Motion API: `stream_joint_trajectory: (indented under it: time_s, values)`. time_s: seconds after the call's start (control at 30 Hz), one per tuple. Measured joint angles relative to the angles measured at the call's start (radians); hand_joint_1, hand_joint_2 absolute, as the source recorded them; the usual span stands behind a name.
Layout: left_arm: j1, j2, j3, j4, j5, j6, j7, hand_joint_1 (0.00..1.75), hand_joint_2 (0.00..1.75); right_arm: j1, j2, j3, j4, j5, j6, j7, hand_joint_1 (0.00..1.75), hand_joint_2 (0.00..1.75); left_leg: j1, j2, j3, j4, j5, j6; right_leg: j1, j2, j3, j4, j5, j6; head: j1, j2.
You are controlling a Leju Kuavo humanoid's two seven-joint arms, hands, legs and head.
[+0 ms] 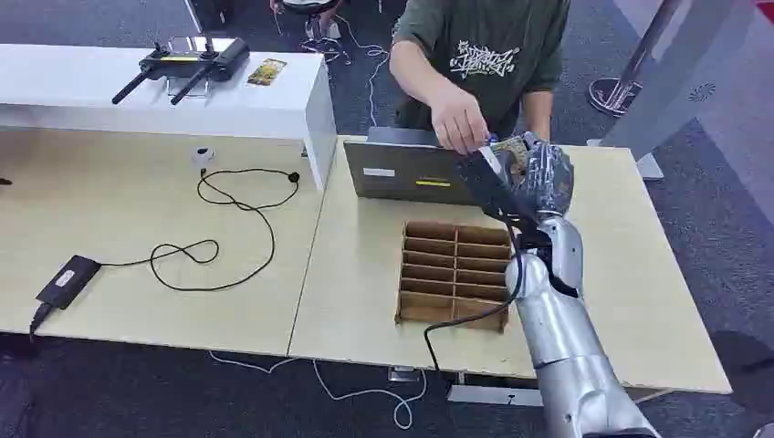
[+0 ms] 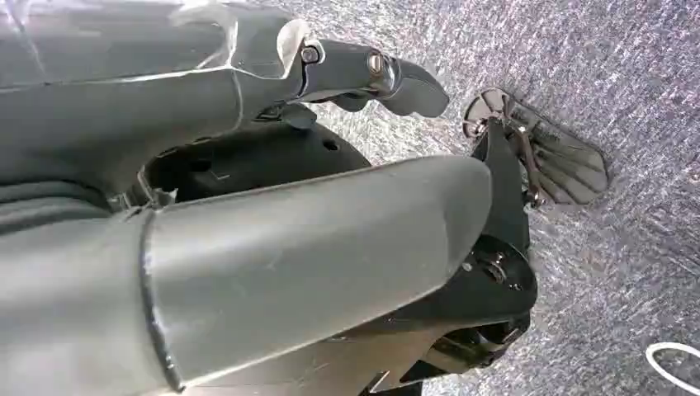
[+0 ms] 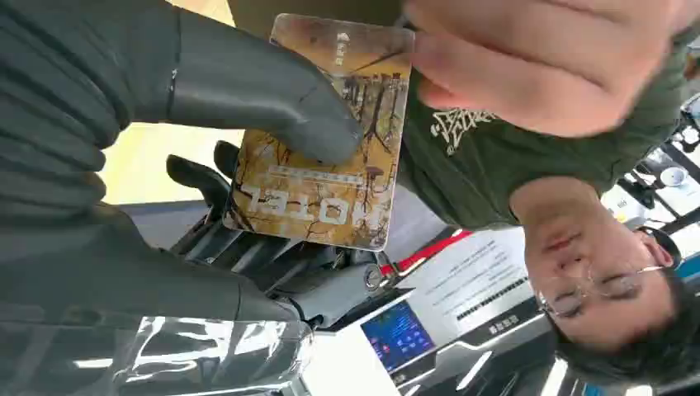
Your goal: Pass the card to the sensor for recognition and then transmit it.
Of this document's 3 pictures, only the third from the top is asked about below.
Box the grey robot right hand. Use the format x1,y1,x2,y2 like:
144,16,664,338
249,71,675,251
0,0,409,396

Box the person's hand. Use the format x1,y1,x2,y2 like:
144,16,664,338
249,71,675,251
403,0,700,139

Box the person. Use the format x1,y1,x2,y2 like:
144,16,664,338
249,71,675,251
226,0,700,386

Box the white round fixture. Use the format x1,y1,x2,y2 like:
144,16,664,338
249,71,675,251
659,165,689,189

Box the white kiosk machine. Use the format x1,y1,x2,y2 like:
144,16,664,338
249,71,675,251
303,226,581,396

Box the ribbed grey right arm sleeve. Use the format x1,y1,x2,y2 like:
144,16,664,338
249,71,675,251
0,0,140,223

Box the red strip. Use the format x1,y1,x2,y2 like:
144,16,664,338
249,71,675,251
380,229,474,277

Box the white printed notice panel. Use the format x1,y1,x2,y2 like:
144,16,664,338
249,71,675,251
399,228,534,351

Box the thin-rimmed eyeglasses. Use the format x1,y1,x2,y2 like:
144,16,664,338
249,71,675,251
536,265,665,321

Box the blue kiosk screen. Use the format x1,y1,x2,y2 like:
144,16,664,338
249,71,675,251
361,300,437,374

